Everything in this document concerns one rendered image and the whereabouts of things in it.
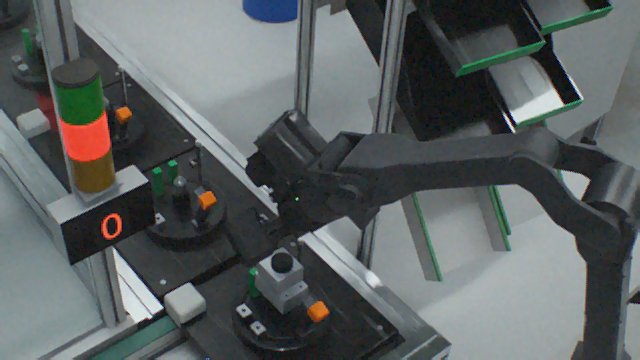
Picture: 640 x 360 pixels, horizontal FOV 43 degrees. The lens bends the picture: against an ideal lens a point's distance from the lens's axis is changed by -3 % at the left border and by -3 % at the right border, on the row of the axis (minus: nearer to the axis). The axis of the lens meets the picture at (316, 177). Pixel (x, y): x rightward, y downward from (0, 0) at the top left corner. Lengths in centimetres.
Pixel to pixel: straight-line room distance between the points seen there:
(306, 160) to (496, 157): 22
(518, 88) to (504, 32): 19
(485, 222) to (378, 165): 49
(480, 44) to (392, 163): 28
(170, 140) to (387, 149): 69
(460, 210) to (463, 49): 32
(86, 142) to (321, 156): 25
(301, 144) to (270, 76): 92
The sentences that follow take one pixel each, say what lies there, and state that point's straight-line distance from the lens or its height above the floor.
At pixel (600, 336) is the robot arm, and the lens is 88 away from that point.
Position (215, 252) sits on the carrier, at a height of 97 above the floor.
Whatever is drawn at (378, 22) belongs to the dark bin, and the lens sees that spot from 113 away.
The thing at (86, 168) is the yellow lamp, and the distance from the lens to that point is 95.
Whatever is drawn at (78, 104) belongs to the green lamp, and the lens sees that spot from 89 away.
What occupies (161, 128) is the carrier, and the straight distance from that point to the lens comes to 151.
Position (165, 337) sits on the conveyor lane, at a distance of 123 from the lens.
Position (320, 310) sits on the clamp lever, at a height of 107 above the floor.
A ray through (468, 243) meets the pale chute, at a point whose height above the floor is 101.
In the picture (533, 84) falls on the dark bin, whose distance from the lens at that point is 127.
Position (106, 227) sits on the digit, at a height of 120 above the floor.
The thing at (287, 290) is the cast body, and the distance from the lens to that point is 113.
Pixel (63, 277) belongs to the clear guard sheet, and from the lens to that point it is 112.
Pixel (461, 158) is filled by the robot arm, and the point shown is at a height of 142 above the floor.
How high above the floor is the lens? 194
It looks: 43 degrees down
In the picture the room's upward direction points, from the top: 4 degrees clockwise
